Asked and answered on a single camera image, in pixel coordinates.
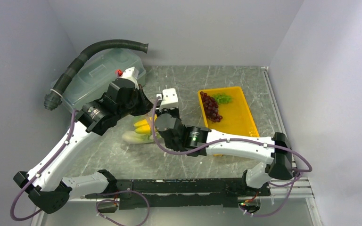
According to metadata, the clear pink zip top bag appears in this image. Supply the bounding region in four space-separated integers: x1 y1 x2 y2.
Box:
122 112 157 145

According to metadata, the yellow plastic tray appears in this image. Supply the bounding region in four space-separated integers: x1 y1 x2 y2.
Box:
197 86 260 137

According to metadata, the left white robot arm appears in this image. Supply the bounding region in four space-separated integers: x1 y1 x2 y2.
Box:
14 78 153 214

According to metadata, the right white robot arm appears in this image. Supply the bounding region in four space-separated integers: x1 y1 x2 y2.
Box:
153 113 294 195

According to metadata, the clear lidded storage box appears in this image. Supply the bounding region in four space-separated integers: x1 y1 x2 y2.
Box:
61 48 146 112

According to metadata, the purple grape bunch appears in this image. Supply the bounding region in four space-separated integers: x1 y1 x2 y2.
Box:
199 91 223 122

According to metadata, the green grape bunch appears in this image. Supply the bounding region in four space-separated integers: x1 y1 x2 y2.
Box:
213 93 232 105

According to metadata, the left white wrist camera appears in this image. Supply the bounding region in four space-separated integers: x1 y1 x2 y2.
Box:
115 67 139 89

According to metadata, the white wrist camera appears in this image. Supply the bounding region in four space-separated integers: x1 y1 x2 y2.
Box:
115 67 139 89
156 88 179 111

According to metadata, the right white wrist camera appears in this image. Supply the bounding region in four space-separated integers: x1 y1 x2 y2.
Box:
156 88 179 111

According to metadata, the black corrugated hose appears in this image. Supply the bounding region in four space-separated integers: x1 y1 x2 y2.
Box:
43 39 149 111

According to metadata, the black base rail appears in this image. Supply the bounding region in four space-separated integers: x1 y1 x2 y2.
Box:
85 178 271 210

